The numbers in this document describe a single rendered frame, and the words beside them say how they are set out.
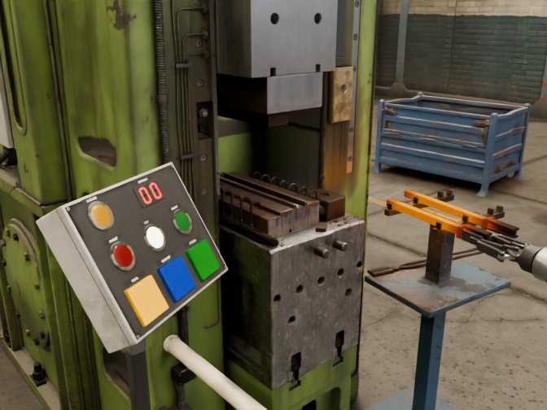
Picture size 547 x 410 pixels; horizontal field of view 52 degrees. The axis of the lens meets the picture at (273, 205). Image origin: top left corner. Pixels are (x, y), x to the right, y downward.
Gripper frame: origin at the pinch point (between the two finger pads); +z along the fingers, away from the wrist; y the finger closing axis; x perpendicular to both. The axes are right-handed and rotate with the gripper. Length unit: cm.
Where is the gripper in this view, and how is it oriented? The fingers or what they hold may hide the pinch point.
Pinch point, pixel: (475, 237)
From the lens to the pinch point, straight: 171.7
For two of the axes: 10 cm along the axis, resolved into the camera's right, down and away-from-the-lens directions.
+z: -5.3, -2.7, 8.0
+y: 8.5, -1.7, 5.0
